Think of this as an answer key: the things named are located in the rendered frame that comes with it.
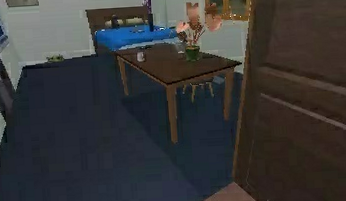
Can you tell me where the bed with blue cover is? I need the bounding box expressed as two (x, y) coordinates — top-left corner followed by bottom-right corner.
(84, 3), (181, 58)

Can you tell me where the cream pillow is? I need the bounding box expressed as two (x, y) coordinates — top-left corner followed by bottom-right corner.
(104, 16), (149, 30)

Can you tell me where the black floor lamp pole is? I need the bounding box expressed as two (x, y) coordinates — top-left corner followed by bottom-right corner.
(146, 0), (156, 33)

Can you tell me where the dark figurine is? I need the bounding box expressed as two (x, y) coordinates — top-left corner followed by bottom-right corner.
(110, 14), (120, 29)

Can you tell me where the gold framed window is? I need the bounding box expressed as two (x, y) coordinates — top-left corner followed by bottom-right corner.
(204, 0), (255, 24)

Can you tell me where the clear glass cup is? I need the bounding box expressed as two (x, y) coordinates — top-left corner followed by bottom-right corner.
(174, 41), (187, 60)

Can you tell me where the pink flower plant green pot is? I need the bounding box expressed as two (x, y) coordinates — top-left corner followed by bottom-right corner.
(173, 0), (226, 63)

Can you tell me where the white mug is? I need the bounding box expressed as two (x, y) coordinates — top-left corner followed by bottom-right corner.
(136, 50), (147, 64)

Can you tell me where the brown wooden table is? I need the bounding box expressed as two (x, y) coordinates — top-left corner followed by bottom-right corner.
(114, 38), (248, 148)

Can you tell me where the grey framed wall picture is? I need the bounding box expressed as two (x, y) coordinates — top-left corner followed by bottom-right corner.
(4, 0), (40, 9)

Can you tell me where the small green object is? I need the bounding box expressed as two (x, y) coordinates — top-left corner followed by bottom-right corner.
(46, 53), (65, 63)

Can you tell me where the dark brown wooden door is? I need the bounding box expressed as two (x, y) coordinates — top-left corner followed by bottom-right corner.
(221, 0), (346, 201)

